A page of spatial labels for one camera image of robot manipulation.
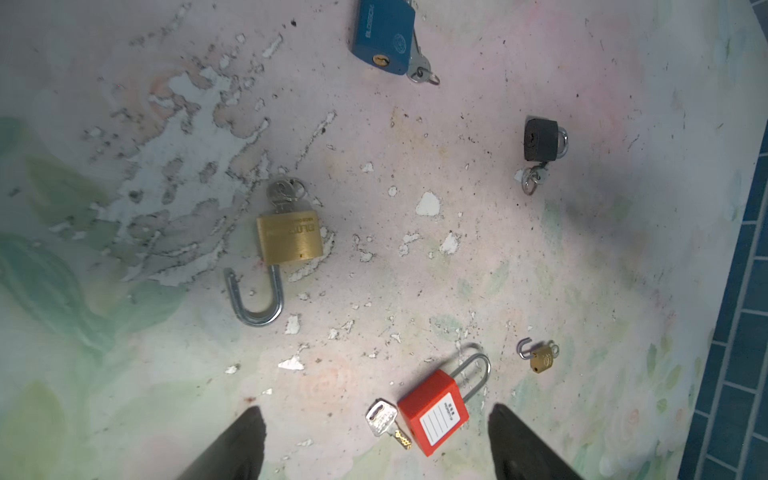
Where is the red safety padlock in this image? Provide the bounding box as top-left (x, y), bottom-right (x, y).
top-left (397, 353), bottom-right (492, 457)

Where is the blue padlock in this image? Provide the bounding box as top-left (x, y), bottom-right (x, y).
top-left (351, 0), bottom-right (441, 86)

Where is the small brass padlock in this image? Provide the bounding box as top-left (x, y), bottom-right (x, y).
top-left (516, 337), bottom-right (560, 374)

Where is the brass padlock with key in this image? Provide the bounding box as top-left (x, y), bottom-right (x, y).
top-left (224, 177), bottom-right (323, 327)

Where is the black padlock with key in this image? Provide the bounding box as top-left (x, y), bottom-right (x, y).
top-left (520, 117), bottom-right (569, 196)

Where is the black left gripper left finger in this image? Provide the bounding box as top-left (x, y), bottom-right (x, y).
top-left (178, 406), bottom-right (267, 480)

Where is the white red-padlock key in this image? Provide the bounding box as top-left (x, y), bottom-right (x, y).
top-left (365, 399), bottom-right (413, 450)

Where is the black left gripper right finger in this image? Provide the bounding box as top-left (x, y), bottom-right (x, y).
top-left (488, 403), bottom-right (580, 480)

